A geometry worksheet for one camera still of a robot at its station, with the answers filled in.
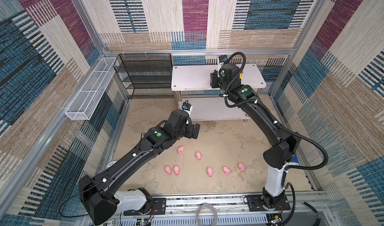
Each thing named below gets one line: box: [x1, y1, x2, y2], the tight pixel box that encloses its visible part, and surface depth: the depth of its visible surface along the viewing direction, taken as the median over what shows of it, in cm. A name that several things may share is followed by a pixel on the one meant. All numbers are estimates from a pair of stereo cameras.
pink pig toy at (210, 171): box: [207, 166, 214, 177], surface depth 84 cm
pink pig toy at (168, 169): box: [164, 165, 173, 175], surface depth 85 cm
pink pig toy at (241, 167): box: [238, 161, 246, 173], surface depth 86 cm
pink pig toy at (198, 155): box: [196, 151, 202, 161], surface depth 90 cm
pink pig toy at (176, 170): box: [173, 165, 180, 175], surface depth 85 cm
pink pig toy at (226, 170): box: [222, 165, 231, 175], surface depth 85 cm
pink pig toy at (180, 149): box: [177, 145, 185, 154], surface depth 93 cm
